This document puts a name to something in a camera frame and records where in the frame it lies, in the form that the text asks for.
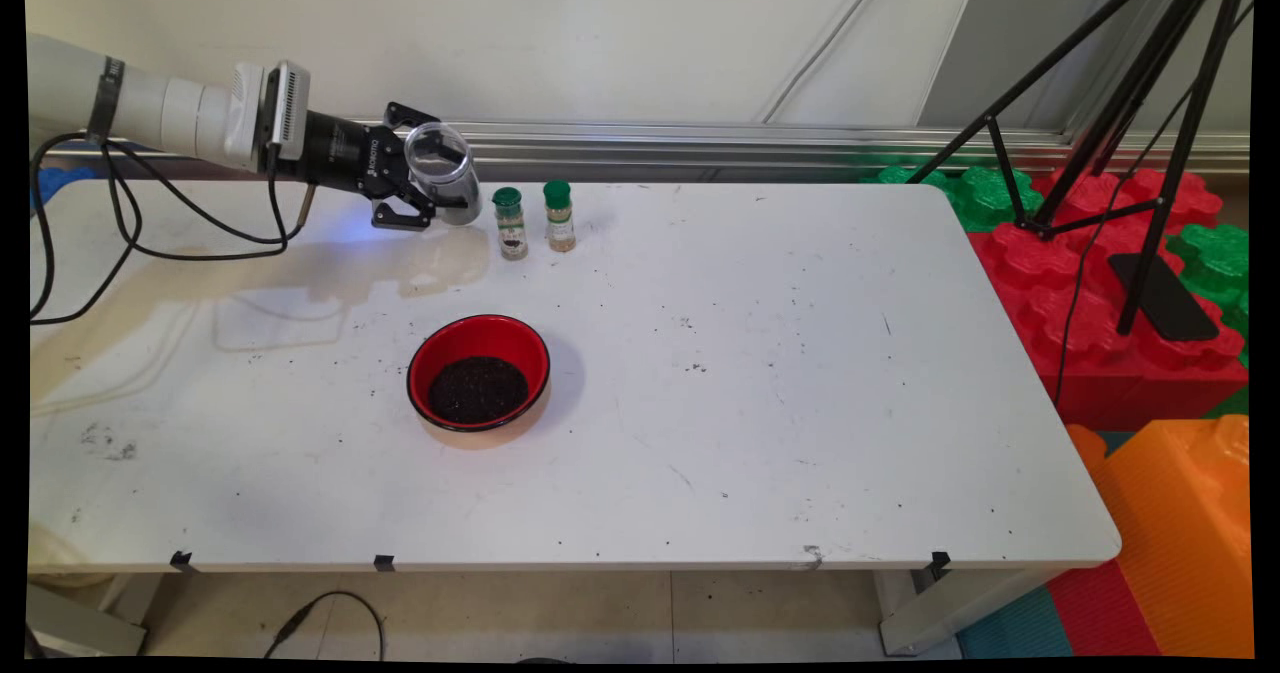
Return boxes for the red foam building block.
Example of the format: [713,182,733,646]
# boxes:
[965,168,1251,432]

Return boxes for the green-capped spice bottle dark contents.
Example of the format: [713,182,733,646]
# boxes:
[492,187,530,261]

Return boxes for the blue foam block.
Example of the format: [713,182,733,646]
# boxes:
[30,165,96,210]

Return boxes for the clear plastic jar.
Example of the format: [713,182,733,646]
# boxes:
[403,121,483,226]

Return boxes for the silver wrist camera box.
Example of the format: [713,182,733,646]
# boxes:
[262,61,312,162]

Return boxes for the black tripod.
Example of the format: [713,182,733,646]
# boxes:
[905,0,1253,339]

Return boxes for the teal floor mat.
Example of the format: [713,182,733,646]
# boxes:
[955,583,1076,659]

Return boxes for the green-capped spice bottle tan contents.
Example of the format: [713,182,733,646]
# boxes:
[543,180,578,253]

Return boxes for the black seeds pile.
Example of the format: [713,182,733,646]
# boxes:
[428,356,530,425]

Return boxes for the orange foam building block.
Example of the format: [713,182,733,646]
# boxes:
[1065,415,1254,659]

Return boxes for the aluminium wall rail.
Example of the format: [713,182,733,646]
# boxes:
[28,113,1251,176]

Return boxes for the black floor cable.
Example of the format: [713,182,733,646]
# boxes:
[263,591,387,661]

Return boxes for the thin black tripod cable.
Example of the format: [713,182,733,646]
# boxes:
[1052,0,1253,406]

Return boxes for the green foam building block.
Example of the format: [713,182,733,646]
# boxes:
[865,165,951,190]
[945,166,1046,234]
[1165,223,1251,364]

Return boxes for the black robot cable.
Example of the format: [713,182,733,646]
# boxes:
[28,133,319,326]

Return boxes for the black flat plate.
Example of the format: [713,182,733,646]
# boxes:
[1107,253,1221,342]

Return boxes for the white table leg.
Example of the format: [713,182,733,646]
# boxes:
[878,565,1061,657]
[25,573,166,657]

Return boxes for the red bowl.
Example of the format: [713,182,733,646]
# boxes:
[407,314,552,433]

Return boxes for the red floor mat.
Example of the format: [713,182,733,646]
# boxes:
[1045,558,1161,657]

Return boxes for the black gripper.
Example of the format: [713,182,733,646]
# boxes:
[300,102,441,231]

